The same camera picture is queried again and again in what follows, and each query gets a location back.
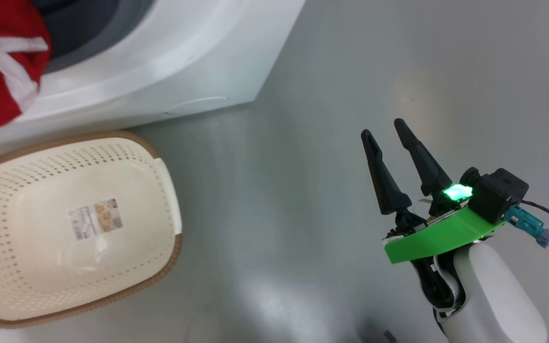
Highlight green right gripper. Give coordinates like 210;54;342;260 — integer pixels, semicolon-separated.
361;118;506;265

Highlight black cable with teal connector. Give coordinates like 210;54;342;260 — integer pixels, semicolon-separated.
506;200;549;253

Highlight white front-load washing machine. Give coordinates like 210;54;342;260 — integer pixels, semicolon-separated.
0;0;306;162

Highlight cream perforated basket brown rim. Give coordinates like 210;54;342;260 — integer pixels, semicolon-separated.
0;131;183;329

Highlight red white trimmed shorts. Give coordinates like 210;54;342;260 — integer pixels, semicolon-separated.
0;0;52;133

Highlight round white drain filter cover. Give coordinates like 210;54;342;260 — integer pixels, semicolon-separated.
165;97;230;116

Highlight paper product label in basket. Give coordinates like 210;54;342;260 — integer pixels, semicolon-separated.
67;199;123;241

